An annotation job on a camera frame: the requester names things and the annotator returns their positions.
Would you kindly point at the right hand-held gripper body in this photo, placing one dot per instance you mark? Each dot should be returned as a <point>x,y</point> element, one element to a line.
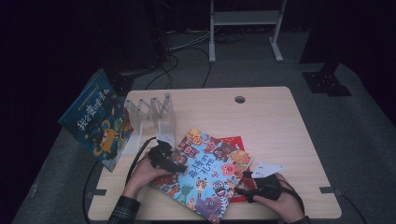
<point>266,186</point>

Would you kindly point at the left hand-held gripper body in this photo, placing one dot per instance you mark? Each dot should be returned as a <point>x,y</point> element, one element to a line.
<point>160,154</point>

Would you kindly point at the light blue animal picture book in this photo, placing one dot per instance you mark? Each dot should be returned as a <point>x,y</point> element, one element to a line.
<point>205,174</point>

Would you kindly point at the red picture book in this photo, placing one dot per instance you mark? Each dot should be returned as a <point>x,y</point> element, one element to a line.
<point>233,143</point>

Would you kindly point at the clear folding book rack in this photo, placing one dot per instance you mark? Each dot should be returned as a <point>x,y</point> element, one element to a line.
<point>155,115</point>

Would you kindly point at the dark blue monster picture book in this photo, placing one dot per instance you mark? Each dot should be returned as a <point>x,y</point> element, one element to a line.
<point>93,124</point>

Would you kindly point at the person's right hand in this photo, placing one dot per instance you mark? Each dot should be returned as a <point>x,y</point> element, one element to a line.
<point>286,205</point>

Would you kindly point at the person's left hand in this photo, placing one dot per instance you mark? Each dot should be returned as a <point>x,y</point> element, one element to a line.
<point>140,179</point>

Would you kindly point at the grey tape strip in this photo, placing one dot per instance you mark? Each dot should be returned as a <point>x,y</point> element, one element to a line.
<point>327,189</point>
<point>99,192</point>

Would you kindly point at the black stand base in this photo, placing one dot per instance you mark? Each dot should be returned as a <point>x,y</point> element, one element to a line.
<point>327,81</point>
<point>123,84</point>

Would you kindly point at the white metal stand frame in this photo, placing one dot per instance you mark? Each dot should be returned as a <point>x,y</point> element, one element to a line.
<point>246,18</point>

